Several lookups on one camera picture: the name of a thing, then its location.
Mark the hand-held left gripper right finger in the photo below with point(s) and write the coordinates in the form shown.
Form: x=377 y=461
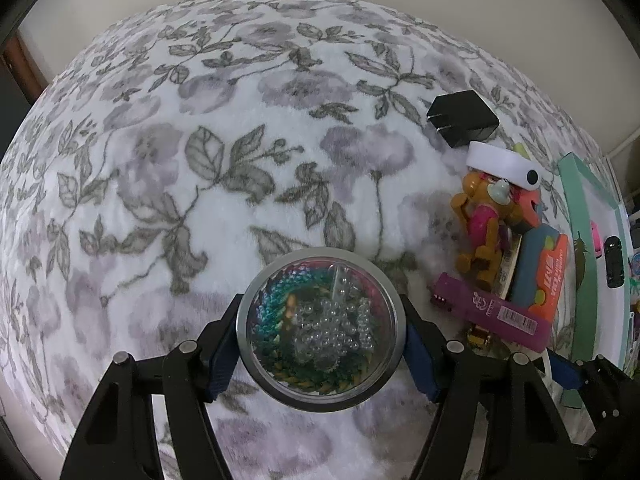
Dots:
x=420 y=360

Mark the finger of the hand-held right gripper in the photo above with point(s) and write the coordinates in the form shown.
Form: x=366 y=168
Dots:
x=565 y=375

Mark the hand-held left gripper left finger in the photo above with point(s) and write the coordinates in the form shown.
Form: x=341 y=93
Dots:
x=222 y=360

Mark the teal-rimmed white tray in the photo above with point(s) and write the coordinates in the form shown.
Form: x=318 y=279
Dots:
x=582 y=285

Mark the round tin of clear beads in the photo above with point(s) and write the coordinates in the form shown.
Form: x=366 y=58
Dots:
x=320 y=330

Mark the purple rectangular gadget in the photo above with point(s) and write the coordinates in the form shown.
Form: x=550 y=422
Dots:
x=490 y=310

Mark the black toy car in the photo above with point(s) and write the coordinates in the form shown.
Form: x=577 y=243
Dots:
x=614 y=260

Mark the pink wristband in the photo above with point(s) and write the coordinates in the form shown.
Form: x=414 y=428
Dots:
x=595 y=240

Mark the floral grey white blanket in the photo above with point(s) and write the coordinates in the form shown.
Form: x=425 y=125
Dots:
x=200 y=210

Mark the orange toy figure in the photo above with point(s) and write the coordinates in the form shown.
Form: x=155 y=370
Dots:
x=482 y=220

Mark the white wristband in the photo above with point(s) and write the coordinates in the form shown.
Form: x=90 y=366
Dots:
x=495 y=162

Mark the black charger plug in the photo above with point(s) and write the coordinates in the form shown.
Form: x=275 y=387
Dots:
x=465 y=117

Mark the brown wooden frame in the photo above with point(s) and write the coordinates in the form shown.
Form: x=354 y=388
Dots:
x=27 y=65

